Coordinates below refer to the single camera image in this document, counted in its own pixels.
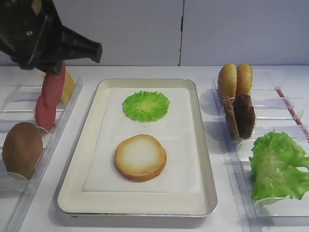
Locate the white metal tray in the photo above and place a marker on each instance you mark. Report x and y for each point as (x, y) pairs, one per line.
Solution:
(73, 199)

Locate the brown bun in left rack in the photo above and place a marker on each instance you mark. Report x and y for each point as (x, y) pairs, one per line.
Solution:
(22, 149)

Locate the right clear acrylic rack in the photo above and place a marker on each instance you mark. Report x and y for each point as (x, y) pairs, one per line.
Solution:
(286, 89)

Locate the bun half rack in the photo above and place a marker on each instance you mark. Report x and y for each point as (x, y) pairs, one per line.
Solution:
(244, 79)
(227, 80)

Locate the left brown meat patty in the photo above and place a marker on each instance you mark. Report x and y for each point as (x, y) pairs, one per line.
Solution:
(230, 118)

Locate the white paper liner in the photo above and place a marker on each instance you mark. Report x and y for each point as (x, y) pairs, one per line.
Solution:
(175, 132)

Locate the clear acrylic rack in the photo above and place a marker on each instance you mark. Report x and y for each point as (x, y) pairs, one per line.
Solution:
(17, 192)
(286, 89)

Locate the yellow cheese slices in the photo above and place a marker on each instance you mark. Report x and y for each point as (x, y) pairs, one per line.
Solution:
(68, 88)

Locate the left bun half right rack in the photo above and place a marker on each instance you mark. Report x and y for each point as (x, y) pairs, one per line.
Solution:
(227, 80)

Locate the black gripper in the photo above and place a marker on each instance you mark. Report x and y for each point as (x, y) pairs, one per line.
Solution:
(30, 32)

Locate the large green lettuce leaf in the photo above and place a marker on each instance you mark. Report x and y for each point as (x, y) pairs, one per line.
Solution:
(274, 167)

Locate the toasted bun slice on tray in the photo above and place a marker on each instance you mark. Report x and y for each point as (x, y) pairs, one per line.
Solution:
(140, 157)

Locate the flat green lettuce leaf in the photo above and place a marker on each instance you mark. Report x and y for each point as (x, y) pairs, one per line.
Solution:
(145, 106)

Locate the right dark meat patty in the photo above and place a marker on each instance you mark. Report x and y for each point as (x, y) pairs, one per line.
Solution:
(244, 115)

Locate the left clear acrylic rack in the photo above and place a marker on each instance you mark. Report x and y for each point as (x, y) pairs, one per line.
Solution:
(17, 192)

